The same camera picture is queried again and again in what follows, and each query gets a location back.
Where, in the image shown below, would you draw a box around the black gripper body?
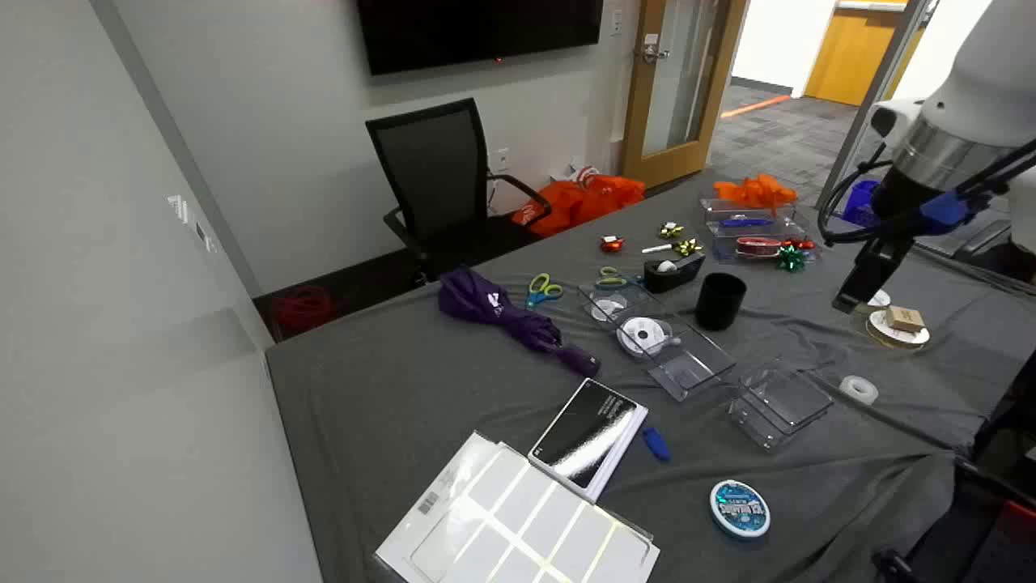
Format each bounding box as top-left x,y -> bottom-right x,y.
852,166 -> 931,289

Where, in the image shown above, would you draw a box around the white translucent tape roll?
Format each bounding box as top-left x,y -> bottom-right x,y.
838,374 -> 880,409

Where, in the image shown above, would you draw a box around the large clear plastic container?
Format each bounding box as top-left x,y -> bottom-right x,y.
700,191 -> 808,244

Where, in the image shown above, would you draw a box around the clear rectangular plastic container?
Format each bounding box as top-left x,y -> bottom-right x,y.
726,366 -> 838,454

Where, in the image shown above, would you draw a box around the clear square plastic container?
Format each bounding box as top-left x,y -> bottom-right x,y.
645,329 -> 739,405

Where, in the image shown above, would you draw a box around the black tape dispenser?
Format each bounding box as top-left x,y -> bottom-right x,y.
640,249 -> 710,297

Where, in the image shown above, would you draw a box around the clear container holding roll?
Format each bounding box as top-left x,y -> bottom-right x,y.
611,311 -> 685,368

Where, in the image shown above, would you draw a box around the tiny clear plastic container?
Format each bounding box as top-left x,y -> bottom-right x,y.
587,289 -> 635,328

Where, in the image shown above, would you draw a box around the printed white ribbon spool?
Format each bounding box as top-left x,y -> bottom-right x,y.
867,303 -> 931,349

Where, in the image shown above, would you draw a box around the small wooden stamp block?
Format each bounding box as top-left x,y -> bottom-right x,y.
883,303 -> 929,334

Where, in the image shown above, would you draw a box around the red ribbon spool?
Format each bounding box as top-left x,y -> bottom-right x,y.
732,232 -> 788,263

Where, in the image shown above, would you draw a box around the black cup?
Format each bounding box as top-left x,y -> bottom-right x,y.
693,270 -> 751,334

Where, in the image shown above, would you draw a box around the grey stand pole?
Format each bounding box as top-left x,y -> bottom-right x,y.
813,0 -> 947,212

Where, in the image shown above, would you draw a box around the yellow hallway door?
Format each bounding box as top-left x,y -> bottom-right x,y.
800,0 -> 915,109

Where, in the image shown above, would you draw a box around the white ribbon roll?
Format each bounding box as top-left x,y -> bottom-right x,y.
622,313 -> 670,361

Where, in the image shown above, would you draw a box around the blue pen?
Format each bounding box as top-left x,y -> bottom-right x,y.
638,420 -> 678,467

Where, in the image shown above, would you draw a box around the wooden glass door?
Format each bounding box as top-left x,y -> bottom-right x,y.
620,0 -> 751,194

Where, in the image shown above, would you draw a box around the orange bag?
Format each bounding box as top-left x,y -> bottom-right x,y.
509,172 -> 650,244

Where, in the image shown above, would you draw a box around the black and white box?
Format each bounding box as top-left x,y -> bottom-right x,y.
526,377 -> 650,506

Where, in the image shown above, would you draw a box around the purple folded umbrella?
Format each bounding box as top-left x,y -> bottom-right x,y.
433,264 -> 603,380

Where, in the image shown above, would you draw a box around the white label sheet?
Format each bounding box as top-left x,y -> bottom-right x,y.
371,427 -> 665,583

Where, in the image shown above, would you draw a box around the black office chair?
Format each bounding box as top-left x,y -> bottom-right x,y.
363,94 -> 558,284

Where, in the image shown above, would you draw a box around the grey tablecloth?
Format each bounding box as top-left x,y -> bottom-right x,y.
266,172 -> 1036,583

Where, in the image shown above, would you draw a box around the red object on floor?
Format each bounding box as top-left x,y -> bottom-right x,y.
266,282 -> 345,341

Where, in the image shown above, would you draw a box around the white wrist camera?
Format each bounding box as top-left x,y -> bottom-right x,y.
863,96 -> 925,144

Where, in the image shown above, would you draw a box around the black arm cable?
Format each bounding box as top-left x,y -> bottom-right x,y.
813,137 -> 1036,249

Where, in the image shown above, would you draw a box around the green yellow handled scissors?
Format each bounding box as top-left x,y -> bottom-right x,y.
590,263 -> 640,295

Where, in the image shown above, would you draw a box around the blue round wire spool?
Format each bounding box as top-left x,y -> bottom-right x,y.
707,475 -> 778,542

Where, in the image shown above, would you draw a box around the blue green handled scissors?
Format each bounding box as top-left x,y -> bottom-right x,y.
526,270 -> 566,311

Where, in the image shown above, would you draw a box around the black wall television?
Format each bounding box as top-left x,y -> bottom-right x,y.
352,0 -> 604,78

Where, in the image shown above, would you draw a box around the white light switch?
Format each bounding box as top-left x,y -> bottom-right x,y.
166,191 -> 217,255

